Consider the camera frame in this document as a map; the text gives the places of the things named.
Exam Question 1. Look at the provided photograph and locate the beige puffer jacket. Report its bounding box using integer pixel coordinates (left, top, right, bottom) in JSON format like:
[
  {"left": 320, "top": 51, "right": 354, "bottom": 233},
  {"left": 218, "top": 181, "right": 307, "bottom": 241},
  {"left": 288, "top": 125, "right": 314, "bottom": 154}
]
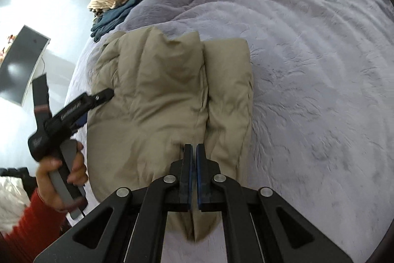
[{"left": 85, "top": 26, "right": 255, "bottom": 243}]

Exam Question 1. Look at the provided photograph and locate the red sleeved left forearm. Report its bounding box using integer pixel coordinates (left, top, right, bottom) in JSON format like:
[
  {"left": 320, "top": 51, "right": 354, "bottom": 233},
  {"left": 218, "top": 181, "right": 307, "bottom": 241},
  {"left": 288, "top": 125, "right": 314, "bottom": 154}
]
[{"left": 1, "top": 190, "right": 66, "bottom": 263}]

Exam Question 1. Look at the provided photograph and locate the person's left hand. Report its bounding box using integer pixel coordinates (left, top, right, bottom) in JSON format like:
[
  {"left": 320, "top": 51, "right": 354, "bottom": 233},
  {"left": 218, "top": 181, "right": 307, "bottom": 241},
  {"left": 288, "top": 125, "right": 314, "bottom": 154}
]
[{"left": 36, "top": 141, "right": 88, "bottom": 212}]

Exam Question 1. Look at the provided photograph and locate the flat screen monitor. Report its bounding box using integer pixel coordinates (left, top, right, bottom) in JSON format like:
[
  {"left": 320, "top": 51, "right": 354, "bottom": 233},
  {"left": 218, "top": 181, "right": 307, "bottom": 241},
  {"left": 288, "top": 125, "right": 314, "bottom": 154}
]
[{"left": 0, "top": 25, "right": 50, "bottom": 105}]

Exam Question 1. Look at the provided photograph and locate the lavender plush bed blanket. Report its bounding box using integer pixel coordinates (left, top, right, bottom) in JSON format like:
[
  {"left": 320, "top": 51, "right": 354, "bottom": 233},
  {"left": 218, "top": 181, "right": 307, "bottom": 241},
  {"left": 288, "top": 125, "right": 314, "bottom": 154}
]
[{"left": 63, "top": 0, "right": 394, "bottom": 263}]

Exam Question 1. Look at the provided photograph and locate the dark teal garment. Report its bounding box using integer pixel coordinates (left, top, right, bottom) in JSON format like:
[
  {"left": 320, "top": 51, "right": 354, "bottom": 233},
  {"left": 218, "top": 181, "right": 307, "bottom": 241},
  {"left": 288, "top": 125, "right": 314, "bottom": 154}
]
[{"left": 90, "top": 0, "right": 143, "bottom": 43}]

